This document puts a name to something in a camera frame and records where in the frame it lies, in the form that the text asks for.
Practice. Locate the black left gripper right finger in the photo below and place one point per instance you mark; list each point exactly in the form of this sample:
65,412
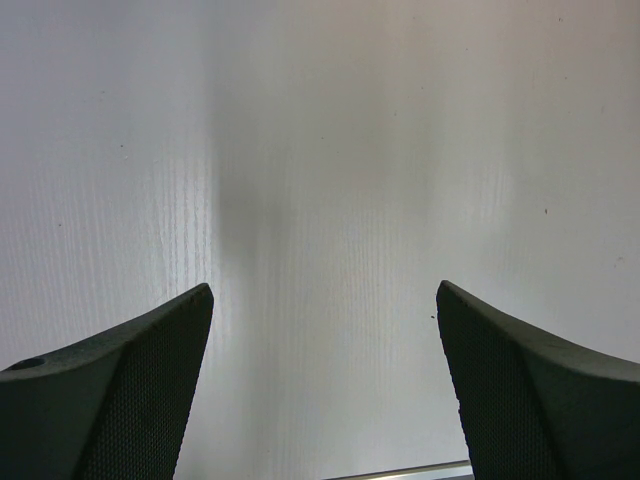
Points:
533,405

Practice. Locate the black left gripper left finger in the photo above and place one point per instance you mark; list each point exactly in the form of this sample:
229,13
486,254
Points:
112,406

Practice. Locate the aluminium mounting rail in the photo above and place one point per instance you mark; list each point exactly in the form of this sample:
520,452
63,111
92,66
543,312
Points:
448,470

